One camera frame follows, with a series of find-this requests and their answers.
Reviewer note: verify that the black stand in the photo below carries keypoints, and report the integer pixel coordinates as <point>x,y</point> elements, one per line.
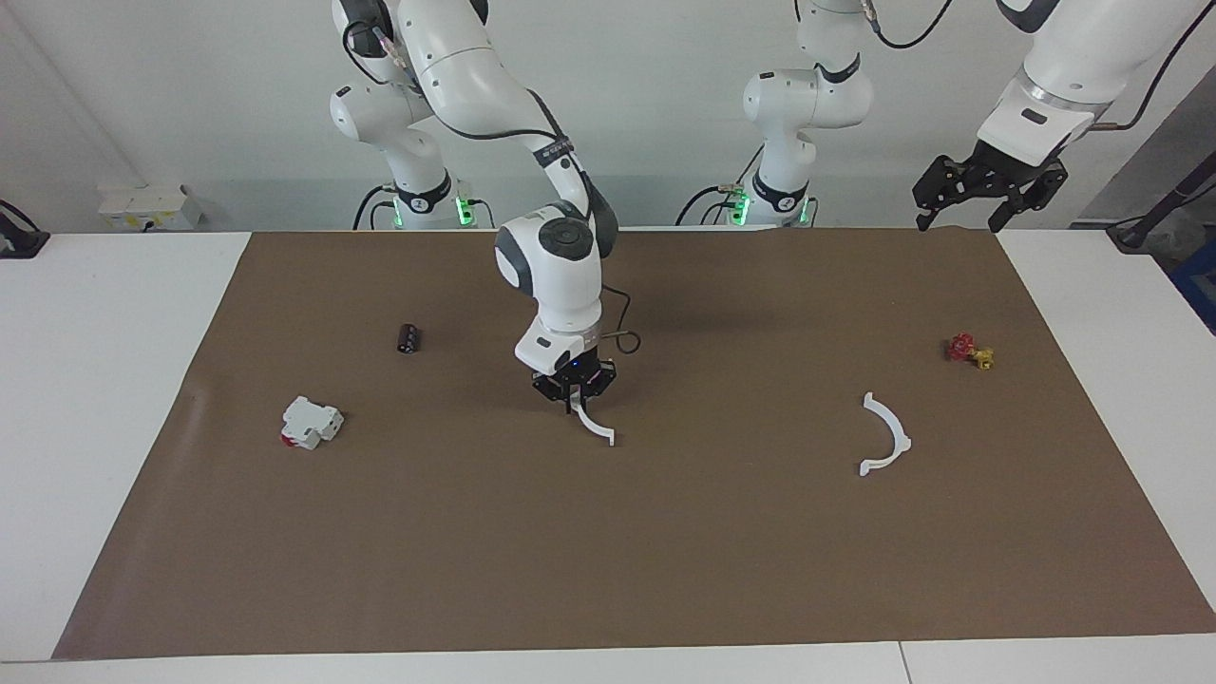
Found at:
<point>1154,214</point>

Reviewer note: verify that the black table clamp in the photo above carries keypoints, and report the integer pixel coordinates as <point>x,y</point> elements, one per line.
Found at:
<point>21,242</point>

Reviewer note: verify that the brown table mat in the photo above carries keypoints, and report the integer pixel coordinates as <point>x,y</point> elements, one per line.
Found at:
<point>665,551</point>

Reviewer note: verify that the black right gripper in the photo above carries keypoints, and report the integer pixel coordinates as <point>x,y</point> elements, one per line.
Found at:
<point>570,375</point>

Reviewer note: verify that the white circuit breaker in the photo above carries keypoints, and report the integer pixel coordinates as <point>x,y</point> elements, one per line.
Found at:
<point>309,423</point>

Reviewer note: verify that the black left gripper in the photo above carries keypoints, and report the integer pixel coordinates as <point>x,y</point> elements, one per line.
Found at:
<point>997,171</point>

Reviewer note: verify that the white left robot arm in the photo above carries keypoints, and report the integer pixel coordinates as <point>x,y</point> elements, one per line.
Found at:
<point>807,95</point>

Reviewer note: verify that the white power strip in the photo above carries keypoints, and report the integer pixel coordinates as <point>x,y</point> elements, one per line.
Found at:
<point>142,204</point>

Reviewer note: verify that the small black connector block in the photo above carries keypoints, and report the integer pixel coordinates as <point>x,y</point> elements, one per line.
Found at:
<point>409,339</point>

